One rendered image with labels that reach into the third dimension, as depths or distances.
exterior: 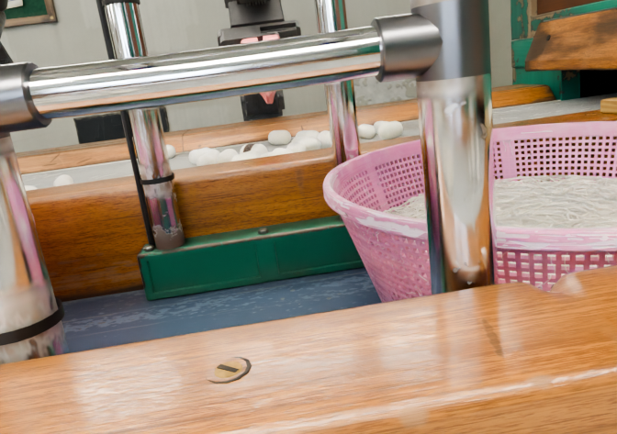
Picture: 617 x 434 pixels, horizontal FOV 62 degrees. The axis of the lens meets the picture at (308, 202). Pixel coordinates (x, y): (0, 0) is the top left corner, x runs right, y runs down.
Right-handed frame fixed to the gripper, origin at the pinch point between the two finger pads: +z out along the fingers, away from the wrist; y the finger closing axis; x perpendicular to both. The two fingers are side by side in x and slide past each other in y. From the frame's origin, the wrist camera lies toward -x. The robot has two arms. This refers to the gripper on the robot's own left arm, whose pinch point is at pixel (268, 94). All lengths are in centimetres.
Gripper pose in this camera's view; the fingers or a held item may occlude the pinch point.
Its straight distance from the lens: 61.4
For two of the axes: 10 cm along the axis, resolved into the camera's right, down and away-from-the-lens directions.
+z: 1.6, 8.0, -5.8
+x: 0.3, 5.9, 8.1
